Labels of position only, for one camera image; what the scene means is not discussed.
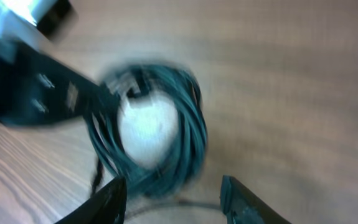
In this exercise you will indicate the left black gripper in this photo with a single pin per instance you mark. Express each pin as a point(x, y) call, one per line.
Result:
point(36, 90)

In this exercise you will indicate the black usb cable long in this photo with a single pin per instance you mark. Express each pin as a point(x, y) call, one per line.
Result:
point(159, 141)

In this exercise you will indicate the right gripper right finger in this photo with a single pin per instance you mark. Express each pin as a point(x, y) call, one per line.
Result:
point(241, 206)

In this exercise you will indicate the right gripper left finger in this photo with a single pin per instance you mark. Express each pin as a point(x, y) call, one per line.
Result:
point(107, 206)

